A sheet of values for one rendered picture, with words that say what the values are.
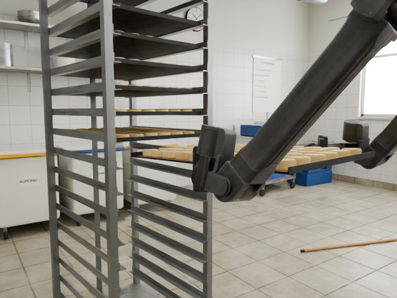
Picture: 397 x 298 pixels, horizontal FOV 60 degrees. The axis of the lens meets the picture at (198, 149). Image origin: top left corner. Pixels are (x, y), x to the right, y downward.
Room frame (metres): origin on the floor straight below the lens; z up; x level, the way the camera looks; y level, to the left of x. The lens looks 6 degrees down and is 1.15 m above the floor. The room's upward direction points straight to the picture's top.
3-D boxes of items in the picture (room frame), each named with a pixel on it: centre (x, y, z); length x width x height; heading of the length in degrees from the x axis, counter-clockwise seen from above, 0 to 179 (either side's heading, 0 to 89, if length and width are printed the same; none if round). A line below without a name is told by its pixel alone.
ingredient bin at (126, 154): (4.01, 0.62, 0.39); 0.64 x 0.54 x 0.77; 32
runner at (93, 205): (1.40, 0.48, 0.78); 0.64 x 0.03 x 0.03; 41
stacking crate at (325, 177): (5.45, -1.79, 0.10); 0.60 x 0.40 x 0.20; 122
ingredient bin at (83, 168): (3.64, 1.16, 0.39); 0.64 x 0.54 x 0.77; 34
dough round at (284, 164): (0.72, -0.18, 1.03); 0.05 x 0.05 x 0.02
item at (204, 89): (1.66, 0.18, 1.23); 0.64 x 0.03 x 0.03; 41
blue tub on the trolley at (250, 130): (4.82, -0.83, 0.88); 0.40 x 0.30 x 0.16; 38
